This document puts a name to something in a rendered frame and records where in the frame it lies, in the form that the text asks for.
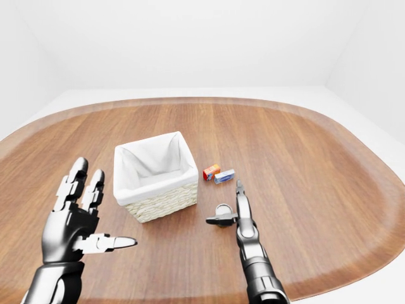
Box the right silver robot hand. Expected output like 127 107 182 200
205 179 261 246

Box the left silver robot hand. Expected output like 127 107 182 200
41 157 139 265

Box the silver soup tin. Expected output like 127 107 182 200
215 203 234 229

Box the white lined wicker basket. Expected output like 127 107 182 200
113 130 199 224

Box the small blue white food box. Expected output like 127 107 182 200
213 168 236 185

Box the small orange food box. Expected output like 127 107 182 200
202 163 222 182

